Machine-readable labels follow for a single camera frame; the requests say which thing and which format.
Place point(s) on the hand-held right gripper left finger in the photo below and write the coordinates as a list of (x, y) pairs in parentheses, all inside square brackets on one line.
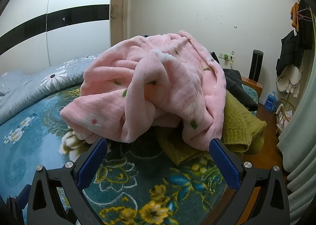
[(92, 163)]

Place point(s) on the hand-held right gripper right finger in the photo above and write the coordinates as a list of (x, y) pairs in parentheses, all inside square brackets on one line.
[(226, 163)]

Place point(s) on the pink fleece floral garment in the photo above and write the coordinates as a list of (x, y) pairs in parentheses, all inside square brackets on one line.
[(160, 79)]

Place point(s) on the olive green knit sweater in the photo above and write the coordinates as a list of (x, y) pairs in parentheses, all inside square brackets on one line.
[(237, 121)]

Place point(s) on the teal floral bed blanket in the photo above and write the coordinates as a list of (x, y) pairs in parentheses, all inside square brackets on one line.
[(32, 141)]

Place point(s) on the blue detergent bottle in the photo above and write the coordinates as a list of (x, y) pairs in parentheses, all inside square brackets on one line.
[(270, 103)]

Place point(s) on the black garment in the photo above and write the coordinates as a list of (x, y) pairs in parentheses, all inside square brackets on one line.
[(237, 87)]

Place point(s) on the pale green curtain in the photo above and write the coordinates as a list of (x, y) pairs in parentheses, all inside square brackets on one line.
[(301, 136)]

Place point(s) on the grey floral quilt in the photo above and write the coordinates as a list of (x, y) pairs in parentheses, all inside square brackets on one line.
[(37, 87)]

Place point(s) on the black tower appliance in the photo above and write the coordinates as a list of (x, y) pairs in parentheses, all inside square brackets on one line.
[(255, 66)]

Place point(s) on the white hanging garment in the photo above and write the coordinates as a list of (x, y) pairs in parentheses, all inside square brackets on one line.
[(288, 79)]

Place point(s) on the black hanging jacket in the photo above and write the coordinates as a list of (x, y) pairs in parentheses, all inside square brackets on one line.
[(290, 50)]

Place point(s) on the beige door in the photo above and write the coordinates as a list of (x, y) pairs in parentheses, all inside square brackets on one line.
[(119, 30)]

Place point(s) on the orange hanging garment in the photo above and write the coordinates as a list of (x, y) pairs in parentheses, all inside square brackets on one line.
[(294, 15)]

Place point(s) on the wall power socket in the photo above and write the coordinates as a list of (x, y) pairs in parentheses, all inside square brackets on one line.
[(226, 56)]

